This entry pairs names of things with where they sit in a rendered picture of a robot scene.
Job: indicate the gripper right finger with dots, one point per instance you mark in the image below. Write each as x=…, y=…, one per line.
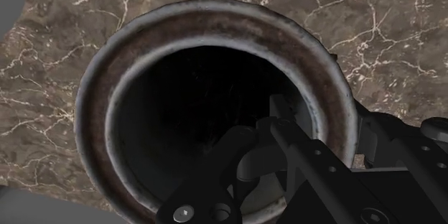
x=420, y=153

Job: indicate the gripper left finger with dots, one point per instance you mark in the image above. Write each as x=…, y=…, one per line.
x=206, y=188

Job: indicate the rusty grey metal pot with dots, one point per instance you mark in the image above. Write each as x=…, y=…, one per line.
x=210, y=23

